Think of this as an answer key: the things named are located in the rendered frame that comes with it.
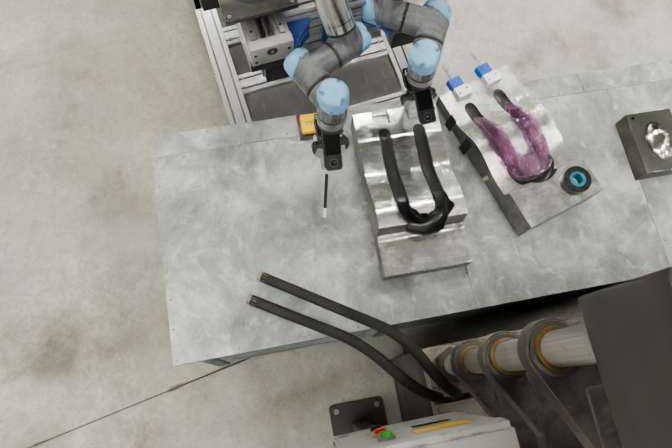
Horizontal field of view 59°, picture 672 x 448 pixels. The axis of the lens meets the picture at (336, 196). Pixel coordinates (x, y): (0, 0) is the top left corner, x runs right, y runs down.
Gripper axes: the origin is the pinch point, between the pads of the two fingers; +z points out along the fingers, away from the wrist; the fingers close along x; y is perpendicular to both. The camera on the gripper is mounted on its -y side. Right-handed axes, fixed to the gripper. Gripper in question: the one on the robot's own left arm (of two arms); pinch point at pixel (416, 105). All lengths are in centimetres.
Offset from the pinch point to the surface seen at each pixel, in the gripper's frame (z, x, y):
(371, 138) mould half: 2.5, 15.0, -6.7
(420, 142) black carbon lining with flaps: 5.0, 0.6, -10.3
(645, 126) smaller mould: 15, -71, -17
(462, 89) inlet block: 9.4, -16.3, 4.8
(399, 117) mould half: 4.6, 5.3, -1.4
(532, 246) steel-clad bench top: 12, -27, -47
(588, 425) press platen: -70, -7, -78
